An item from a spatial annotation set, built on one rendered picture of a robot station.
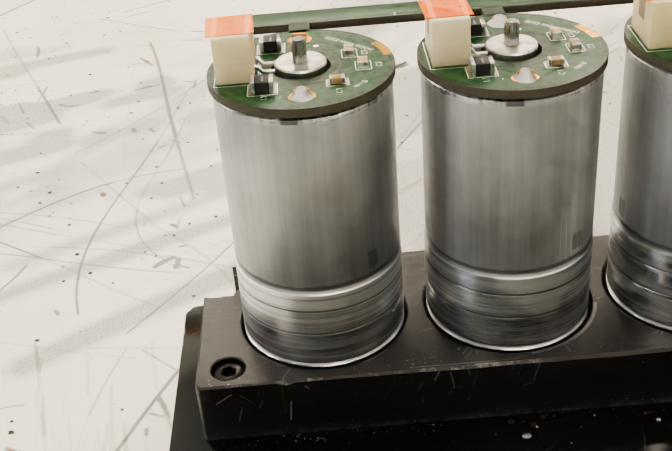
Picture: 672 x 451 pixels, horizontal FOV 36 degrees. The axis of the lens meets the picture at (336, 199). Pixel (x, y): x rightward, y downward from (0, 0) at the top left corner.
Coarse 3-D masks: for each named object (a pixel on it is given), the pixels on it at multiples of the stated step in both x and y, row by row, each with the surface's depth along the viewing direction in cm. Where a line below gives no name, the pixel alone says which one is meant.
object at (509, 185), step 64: (448, 128) 14; (512, 128) 13; (576, 128) 13; (448, 192) 14; (512, 192) 14; (576, 192) 14; (448, 256) 15; (512, 256) 14; (576, 256) 15; (448, 320) 15; (512, 320) 15; (576, 320) 15
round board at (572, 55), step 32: (480, 32) 14; (544, 32) 14; (576, 32) 14; (480, 64) 13; (512, 64) 13; (544, 64) 13; (576, 64) 13; (480, 96) 13; (512, 96) 13; (544, 96) 13
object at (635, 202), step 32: (640, 64) 14; (640, 96) 14; (640, 128) 14; (640, 160) 14; (640, 192) 14; (640, 224) 15; (608, 256) 16; (640, 256) 15; (608, 288) 16; (640, 288) 15; (640, 320) 15
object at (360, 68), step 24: (264, 48) 14; (288, 48) 14; (312, 48) 14; (336, 48) 14; (360, 48) 14; (384, 48) 14; (336, 72) 14; (360, 72) 13; (384, 72) 13; (216, 96) 13; (240, 96) 13; (264, 96) 13; (336, 96) 13; (360, 96) 13
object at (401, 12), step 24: (480, 0) 15; (504, 0) 15; (528, 0) 15; (552, 0) 15; (576, 0) 15; (600, 0) 15; (624, 0) 15; (264, 24) 15; (288, 24) 15; (312, 24) 15; (336, 24) 15; (360, 24) 15
